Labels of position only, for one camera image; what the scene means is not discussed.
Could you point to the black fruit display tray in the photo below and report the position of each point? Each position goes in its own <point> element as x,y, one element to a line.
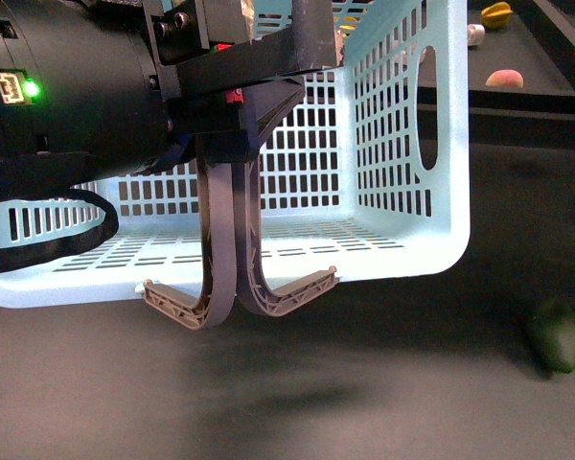
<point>538,42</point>

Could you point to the yellow starfruit far right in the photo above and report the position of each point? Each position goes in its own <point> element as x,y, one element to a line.
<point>496,16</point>

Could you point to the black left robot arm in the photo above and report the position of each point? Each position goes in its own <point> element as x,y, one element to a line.
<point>95,89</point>

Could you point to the small grey tape roll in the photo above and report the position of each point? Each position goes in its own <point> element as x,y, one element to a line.
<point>476,34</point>

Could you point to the green avocado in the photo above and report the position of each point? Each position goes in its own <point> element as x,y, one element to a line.
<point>551,332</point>

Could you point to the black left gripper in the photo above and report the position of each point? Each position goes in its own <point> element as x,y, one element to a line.
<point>230,90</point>

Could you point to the pink peach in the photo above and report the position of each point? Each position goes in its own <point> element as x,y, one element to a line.
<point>505,78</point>

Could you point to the light blue plastic basket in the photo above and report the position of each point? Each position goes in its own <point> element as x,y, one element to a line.
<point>366,178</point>

